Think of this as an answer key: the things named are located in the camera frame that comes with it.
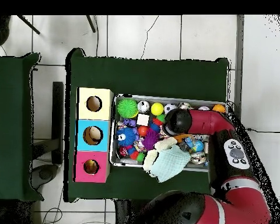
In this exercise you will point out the yellow ball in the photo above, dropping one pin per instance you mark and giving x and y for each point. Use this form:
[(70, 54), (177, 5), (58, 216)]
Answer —
[(157, 108)]

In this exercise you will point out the black white soccer ball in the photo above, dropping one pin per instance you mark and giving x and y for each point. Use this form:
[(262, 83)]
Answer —
[(169, 108)]

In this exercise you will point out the orange basketball toy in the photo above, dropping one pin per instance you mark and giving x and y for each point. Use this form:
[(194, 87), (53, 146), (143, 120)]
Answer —
[(219, 108)]

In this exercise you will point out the small silver can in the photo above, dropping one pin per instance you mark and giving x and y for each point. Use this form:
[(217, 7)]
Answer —
[(143, 106)]

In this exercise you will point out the mint green cloth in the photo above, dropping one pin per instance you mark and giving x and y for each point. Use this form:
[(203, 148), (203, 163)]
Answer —
[(170, 164)]

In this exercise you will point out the orange plastic block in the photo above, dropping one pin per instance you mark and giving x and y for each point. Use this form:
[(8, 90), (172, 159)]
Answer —
[(182, 137)]

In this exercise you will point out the black tripod leg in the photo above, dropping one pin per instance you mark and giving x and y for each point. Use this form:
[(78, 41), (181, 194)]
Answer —
[(28, 24), (91, 23)]

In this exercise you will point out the wooden box three holes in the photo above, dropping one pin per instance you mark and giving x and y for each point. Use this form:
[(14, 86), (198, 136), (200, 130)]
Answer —
[(92, 121)]

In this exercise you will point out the pale wooden cube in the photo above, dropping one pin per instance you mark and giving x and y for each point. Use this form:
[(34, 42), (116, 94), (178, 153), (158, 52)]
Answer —
[(143, 120)]

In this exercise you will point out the dark blue spiky ball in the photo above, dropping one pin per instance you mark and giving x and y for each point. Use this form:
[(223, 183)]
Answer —
[(126, 136)]

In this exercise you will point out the black flat panel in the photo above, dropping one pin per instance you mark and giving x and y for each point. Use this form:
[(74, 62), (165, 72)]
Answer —
[(58, 116)]

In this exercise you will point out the white baseball toy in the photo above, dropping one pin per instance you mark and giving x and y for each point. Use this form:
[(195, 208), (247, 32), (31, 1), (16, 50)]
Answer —
[(204, 108)]

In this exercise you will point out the dark green side table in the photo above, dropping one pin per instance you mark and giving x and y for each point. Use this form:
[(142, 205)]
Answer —
[(18, 116)]

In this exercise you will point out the blue globe ball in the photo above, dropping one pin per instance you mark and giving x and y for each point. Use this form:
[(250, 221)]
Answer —
[(196, 146)]

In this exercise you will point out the plain green spiky ball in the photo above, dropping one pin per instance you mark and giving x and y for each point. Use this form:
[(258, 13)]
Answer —
[(127, 108)]

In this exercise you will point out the purple spiky toy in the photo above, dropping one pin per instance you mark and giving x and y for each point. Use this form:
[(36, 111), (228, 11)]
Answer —
[(150, 139)]

